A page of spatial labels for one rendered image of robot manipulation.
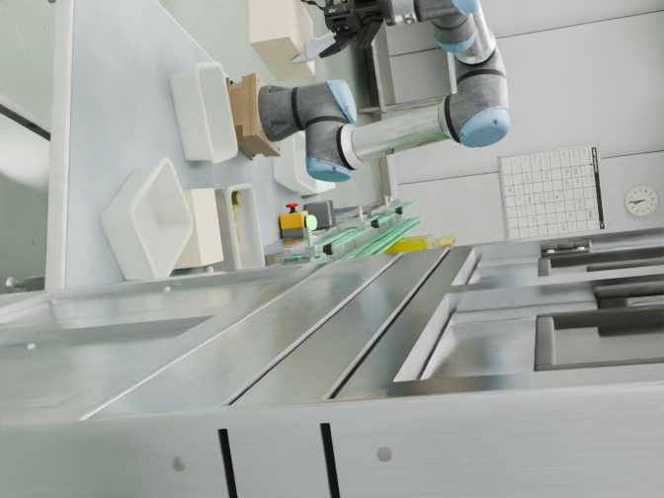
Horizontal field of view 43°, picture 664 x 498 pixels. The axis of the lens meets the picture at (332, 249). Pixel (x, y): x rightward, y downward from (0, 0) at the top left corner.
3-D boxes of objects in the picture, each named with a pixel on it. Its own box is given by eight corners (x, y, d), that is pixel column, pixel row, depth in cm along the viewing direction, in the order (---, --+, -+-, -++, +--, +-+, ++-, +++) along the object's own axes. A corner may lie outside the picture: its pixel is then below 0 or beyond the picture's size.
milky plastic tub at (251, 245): (207, 288, 194) (242, 284, 192) (192, 191, 192) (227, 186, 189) (233, 276, 211) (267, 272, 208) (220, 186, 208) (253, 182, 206)
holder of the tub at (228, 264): (208, 310, 195) (240, 307, 193) (191, 192, 192) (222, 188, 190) (235, 296, 211) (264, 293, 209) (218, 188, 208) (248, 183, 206)
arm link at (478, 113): (320, 138, 227) (514, 83, 199) (321, 191, 222) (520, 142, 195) (294, 123, 217) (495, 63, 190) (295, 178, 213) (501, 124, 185)
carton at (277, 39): (248, -16, 155) (287, -24, 153) (277, 27, 170) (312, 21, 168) (249, 42, 152) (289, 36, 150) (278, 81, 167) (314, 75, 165)
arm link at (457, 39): (474, 2, 166) (467, -30, 156) (478, 53, 163) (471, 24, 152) (434, 9, 168) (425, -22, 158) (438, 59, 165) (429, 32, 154)
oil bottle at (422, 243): (377, 259, 320) (452, 251, 313) (375, 244, 320) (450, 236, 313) (380, 257, 326) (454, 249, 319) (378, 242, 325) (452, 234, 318)
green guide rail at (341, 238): (290, 261, 213) (319, 258, 211) (289, 257, 213) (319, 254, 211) (401, 205, 381) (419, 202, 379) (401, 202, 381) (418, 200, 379)
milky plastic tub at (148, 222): (84, 216, 150) (128, 210, 147) (128, 157, 168) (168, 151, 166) (120, 294, 159) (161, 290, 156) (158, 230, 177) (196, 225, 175)
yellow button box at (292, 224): (281, 238, 251) (304, 235, 249) (277, 213, 250) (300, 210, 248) (288, 235, 258) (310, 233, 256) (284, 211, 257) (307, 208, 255)
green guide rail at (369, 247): (293, 290, 214) (323, 287, 211) (292, 286, 213) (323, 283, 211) (403, 220, 382) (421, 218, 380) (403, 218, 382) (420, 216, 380)
